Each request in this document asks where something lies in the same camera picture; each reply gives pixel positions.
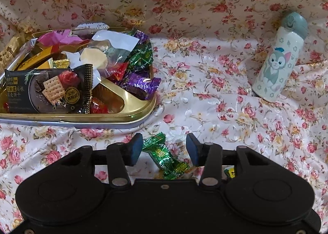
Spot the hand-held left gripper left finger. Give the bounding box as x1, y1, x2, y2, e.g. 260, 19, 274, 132
55, 133, 143, 189

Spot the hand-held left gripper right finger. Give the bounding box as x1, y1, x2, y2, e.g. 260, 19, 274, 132
186, 133, 270, 188

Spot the green foil candy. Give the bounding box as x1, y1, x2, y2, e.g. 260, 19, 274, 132
142, 132, 191, 181

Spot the gold tin tray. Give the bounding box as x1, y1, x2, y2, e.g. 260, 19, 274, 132
0, 27, 157, 130

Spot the green yellow snack packet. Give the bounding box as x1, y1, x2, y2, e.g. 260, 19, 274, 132
224, 166, 237, 179

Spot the floral printed cloth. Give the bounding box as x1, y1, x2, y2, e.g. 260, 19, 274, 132
0, 0, 328, 234

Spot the cat print thermos bottle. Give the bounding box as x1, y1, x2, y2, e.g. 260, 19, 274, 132
252, 12, 308, 102

